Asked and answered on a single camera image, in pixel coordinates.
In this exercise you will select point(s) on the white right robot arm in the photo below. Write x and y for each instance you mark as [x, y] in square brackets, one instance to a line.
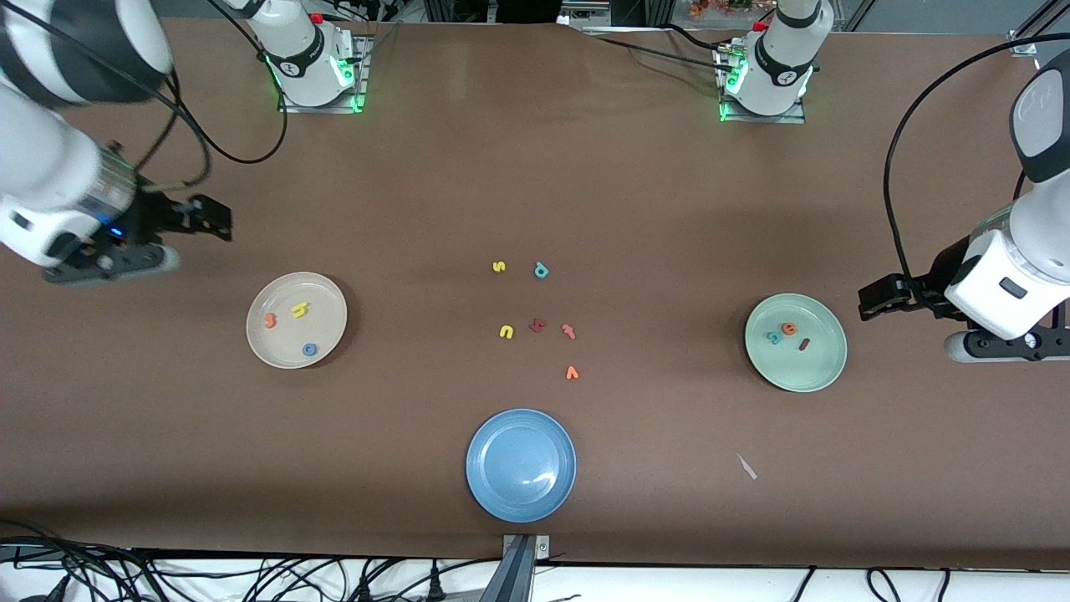
[42, 159]

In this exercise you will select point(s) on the metal table edge bracket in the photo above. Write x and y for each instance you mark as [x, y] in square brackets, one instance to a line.
[542, 548]

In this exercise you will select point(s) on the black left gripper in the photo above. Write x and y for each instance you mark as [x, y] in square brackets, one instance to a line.
[943, 284]

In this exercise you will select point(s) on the green plate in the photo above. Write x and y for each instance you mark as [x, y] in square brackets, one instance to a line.
[811, 368]

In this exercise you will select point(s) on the aluminium frame profile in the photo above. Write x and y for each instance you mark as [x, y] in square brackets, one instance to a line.
[1021, 42]

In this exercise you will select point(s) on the beige brown plate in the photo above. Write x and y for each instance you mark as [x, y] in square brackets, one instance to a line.
[288, 339]

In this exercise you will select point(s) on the white paper scrap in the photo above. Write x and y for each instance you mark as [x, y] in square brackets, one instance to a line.
[746, 466]

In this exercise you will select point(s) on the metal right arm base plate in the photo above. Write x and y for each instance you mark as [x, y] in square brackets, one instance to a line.
[363, 75]

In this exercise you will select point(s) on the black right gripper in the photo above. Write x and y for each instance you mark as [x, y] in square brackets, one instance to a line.
[151, 219]

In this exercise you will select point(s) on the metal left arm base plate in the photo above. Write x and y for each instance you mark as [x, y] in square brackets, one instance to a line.
[794, 118]

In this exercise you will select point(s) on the black power plug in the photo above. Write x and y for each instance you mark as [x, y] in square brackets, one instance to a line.
[365, 589]
[435, 585]

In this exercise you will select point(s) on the blue plate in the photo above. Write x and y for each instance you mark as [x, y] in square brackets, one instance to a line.
[521, 466]

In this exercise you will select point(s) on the yellow foam letter h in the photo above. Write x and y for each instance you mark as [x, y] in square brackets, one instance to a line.
[300, 311]

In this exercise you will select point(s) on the brown table cover sheet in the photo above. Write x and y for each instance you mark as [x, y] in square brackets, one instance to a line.
[669, 209]

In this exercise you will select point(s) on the dark grey camera pole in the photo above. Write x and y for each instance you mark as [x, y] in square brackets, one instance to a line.
[512, 577]

